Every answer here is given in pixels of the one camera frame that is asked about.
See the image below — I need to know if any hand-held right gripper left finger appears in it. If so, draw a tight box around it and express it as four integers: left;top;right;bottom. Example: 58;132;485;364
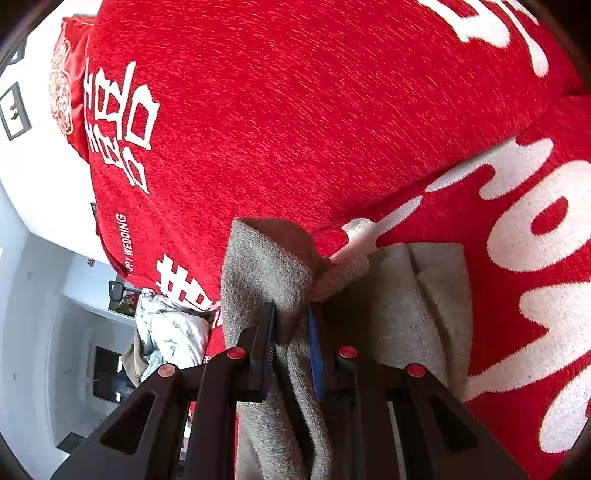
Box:
51;302;278;480

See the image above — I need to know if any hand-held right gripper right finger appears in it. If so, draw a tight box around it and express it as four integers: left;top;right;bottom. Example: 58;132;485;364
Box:
307;302;532;480

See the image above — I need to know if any grey knit garment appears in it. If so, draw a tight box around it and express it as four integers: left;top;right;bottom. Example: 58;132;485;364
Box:
221;217;474;480

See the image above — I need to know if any white floral cloth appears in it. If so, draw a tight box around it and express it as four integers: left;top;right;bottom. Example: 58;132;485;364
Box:
134;288;219;370

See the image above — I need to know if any brown cloth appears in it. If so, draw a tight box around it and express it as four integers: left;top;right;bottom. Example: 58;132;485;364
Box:
121;323;155;389

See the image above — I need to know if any small framed picture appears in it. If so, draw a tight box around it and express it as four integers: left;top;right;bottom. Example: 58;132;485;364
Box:
107;278;140;318

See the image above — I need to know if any black screen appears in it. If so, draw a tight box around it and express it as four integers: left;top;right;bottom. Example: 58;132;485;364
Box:
91;345;136;403

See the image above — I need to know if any red cover with script letters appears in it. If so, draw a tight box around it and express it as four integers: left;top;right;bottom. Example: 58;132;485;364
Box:
318;92;591;480

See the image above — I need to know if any red cover with block characters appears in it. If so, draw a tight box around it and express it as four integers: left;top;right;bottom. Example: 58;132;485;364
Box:
84;0;586;370

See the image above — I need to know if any red embroidered pillow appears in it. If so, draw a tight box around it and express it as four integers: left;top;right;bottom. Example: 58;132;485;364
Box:
48;16;100;163

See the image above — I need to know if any dark framed wall picture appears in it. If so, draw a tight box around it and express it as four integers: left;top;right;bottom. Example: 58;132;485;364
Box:
0;82;32;141

